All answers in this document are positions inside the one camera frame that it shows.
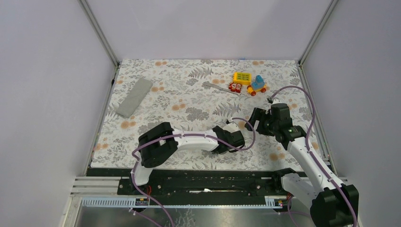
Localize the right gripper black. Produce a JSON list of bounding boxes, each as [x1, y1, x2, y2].
[[244, 107, 278, 137]]

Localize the grey cloth napkin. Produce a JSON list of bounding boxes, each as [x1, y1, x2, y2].
[[116, 78, 153, 118]]

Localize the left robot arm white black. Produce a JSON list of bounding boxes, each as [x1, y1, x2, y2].
[[128, 122, 245, 194]]

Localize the blue yellow toy car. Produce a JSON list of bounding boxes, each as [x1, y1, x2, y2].
[[246, 75, 267, 96]]

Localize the red toy block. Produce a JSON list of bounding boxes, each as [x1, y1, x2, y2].
[[228, 82, 243, 94]]

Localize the yellow toy brick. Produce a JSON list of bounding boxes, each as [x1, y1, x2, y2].
[[233, 72, 252, 86]]

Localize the floral tablecloth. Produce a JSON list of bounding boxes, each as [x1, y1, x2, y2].
[[90, 60, 312, 171]]

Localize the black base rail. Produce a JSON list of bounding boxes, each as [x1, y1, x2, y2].
[[87, 168, 294, 206]]

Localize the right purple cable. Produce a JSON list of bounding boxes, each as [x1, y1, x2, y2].
[[268, 85, 358, 227]]

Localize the right aluminium frame post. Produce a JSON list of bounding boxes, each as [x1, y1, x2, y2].
[[298, 0, 339, 66]]

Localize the aluminium frame post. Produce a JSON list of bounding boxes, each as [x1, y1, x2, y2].
[[298, 0, 339, 66], [78, 0, 120, 67]]

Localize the white slotted cable duct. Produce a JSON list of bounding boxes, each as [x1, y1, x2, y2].
[[81, 197, 284, 209]]

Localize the left aluminium frame post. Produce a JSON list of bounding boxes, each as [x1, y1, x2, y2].
[[78, 0, 120, 67]]

